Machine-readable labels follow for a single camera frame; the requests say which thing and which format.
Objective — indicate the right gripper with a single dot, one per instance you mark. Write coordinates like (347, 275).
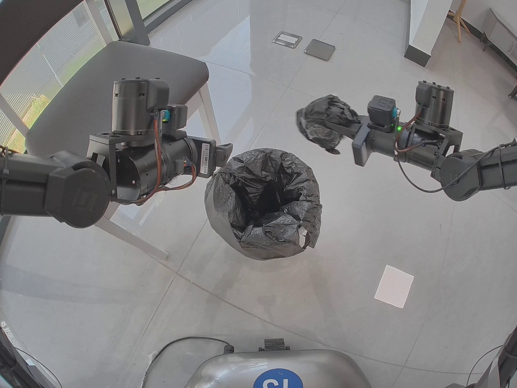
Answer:
(383, 146)

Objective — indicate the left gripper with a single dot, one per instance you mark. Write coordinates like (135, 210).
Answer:
(173, 158)

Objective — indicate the black plastic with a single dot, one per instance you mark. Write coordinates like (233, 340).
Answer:
(319, 119)

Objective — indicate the black plastic bag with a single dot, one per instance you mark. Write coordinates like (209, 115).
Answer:
(250, 237)

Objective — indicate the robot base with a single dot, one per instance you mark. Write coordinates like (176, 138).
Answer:
(278, 368)

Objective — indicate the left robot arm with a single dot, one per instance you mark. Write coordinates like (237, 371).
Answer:
(64, 188)

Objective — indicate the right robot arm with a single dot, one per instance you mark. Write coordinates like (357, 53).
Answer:
(472, 172)

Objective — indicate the grey chair with white legs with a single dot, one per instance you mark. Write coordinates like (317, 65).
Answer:
(121, 75)

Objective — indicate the wooden coat stand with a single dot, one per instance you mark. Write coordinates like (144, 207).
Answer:
(462, 10)

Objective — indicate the grey metal table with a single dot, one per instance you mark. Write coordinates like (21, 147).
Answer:
(501, 34)

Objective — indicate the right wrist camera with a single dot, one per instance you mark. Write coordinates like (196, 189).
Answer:
(381, 111)

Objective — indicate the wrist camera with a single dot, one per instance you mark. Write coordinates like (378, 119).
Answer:
(177, 115)
(381, 111)

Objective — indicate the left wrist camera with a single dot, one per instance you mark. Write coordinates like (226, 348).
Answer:
(177, 115)

